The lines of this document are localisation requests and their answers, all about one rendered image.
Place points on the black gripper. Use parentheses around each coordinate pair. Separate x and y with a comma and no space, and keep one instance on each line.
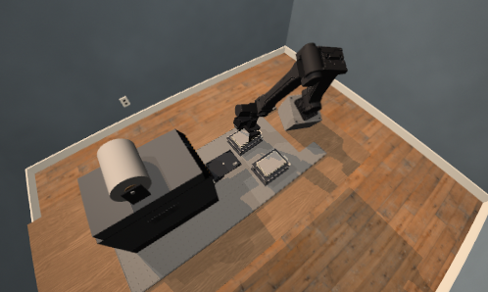
(252,131)

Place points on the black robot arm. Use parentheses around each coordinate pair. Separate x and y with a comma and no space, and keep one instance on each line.
(311,66)

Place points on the grey cylinder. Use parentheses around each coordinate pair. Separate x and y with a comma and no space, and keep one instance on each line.
(121,166)

